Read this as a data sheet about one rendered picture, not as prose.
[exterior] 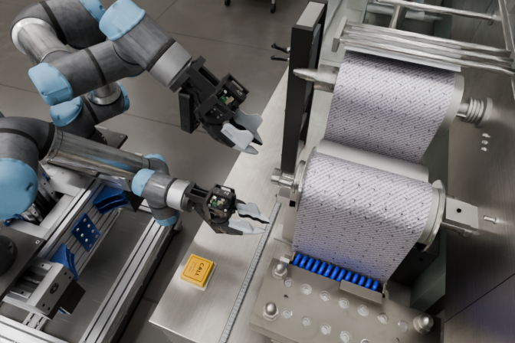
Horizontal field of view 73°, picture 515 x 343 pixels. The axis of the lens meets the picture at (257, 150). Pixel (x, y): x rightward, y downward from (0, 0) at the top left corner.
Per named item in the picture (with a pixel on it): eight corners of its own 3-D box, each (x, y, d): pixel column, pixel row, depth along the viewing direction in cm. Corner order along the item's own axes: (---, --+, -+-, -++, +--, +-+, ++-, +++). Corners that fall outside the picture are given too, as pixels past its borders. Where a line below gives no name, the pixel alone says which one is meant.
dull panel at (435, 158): (438, -25, 229) (454, -66, 211) (444, -25, 228) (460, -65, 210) (409, 307, 91) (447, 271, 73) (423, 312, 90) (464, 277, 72)
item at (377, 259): (291, 249, 89) (297, 211, 75) (385, 282, 83) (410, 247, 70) (290, 250, 89) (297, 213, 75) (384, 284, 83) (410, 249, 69)
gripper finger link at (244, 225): (260, 231, 79) (225, 216, 81) (260, 243, 83) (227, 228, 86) (267, 220, 81) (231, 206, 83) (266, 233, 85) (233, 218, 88)
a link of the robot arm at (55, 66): (-11, 11, 88) (23, 66, 56) (34, -2, 92) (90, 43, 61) (15, 53, 95) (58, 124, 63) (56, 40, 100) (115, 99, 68)
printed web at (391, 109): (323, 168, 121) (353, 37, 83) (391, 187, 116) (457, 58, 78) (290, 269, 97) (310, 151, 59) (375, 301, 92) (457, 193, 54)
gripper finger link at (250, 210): (270, 213, 82) (232, 204, 84) (269, 225, 86) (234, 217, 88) (273, 202, 84) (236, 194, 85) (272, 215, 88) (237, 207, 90)
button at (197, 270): (192, 256, 100) (191, 253, 98) (214, 265, 99) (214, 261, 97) (181, 279, 96) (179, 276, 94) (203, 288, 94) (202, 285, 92)
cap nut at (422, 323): (413, 313, 78) (421, 307, 74) (431, 319, 77) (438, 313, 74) (412, 330, 76) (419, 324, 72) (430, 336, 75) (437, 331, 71)
